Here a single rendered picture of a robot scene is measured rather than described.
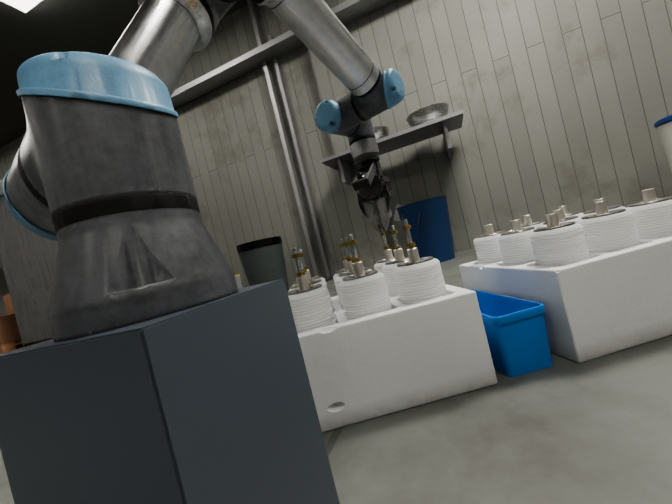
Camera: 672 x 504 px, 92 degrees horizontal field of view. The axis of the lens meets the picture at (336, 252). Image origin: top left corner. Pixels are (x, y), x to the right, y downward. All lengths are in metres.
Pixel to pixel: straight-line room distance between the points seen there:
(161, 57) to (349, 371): 0.58
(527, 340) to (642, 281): 0.25
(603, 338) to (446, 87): 3.15
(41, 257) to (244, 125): 2.61
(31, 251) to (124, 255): 4.50
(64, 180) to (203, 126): 4.42
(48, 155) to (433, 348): 0.59
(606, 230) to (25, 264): 4.89
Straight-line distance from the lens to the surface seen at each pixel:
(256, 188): 4.14
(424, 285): 0.66
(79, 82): 0.35
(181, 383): 0.25
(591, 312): 0.79
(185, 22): 0.66
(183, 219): 0.32
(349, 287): 0.64
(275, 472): 0.34
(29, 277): 4.89
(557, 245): 0.79
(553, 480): 0.52
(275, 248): 3.20
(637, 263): 0.85
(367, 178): 0.84
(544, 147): 3.62
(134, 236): 0.30
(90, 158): 0.32
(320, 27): 0.72
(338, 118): 0.86
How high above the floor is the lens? 0.32
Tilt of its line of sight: 1 degrees down
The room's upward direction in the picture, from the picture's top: 14 degrees counter-clockwise
